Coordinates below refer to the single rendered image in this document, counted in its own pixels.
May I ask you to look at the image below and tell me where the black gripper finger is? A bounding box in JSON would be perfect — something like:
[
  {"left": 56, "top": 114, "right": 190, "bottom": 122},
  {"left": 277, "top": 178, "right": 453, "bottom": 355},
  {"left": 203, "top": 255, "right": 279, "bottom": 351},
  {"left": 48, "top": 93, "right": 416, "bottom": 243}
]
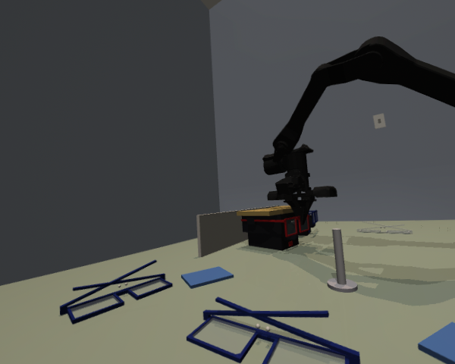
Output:
[
  {"left": 284, "top": 200, "right": 300, "bottom": 217},
  {"left": 297, "top": 199, "right": 316, "bottom": 224}
]

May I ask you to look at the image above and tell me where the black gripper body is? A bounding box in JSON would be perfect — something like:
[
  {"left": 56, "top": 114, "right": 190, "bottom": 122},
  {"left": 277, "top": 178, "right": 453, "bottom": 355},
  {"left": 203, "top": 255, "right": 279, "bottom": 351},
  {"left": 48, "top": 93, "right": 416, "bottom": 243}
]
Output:
[{"left": 268, "top": 168, "right": 337, "bottom": 201}]

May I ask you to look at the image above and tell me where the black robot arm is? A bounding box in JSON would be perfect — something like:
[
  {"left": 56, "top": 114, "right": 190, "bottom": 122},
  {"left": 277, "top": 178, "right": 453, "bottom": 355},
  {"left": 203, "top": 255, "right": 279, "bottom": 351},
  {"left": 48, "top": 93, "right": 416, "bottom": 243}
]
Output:
[{"left": 263, "top": 36, "right": 455, "bottom": 195}]

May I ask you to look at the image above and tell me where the dark grey flat panel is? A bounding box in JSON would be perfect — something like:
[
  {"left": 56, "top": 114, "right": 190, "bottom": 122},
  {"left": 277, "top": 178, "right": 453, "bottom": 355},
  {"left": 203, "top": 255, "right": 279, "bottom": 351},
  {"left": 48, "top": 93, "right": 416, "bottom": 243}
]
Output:
[{"left": 196, "top": 206, "right": 278, "bottom": 257}]

